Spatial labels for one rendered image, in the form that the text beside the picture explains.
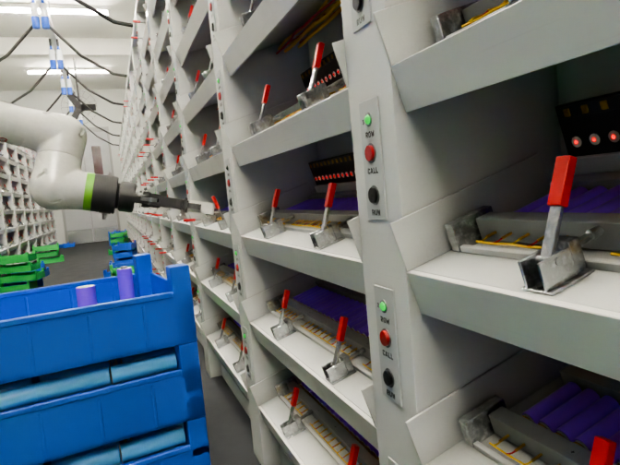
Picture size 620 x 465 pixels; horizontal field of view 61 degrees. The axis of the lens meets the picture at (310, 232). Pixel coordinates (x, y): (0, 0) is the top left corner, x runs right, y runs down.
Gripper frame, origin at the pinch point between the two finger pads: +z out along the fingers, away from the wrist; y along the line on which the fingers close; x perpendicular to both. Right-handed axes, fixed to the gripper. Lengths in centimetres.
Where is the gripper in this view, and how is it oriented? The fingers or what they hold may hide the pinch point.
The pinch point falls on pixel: (200, 207)
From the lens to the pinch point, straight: 141.3
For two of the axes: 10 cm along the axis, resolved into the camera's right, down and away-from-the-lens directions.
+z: 9.3, 1.2, 3.5
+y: 3.5, 0.4, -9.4
